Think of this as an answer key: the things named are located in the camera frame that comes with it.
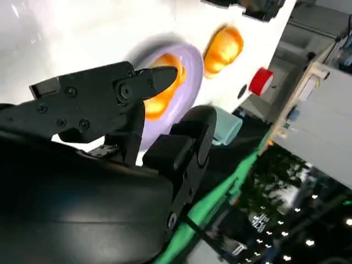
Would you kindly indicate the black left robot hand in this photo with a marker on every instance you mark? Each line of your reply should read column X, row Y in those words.
column 261, row 9

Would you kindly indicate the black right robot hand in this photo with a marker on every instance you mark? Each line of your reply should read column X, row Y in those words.
column 82, row 209

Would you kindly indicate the orange and white bread roll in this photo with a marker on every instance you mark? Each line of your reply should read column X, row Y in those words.
column 224, row 50
column 162, row 101

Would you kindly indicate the black table grommet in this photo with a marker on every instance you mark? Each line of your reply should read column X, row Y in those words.
column 242, row 91

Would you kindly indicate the wooden desk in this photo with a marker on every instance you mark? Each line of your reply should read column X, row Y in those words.
column 299, row 90

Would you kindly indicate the lilac plate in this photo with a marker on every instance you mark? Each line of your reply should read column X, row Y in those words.
column 189, row 71

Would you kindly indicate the pale green mug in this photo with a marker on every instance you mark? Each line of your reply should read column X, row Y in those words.
column 226, row 127

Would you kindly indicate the grey cabinet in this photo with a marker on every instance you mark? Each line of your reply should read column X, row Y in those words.
column 321, row 123

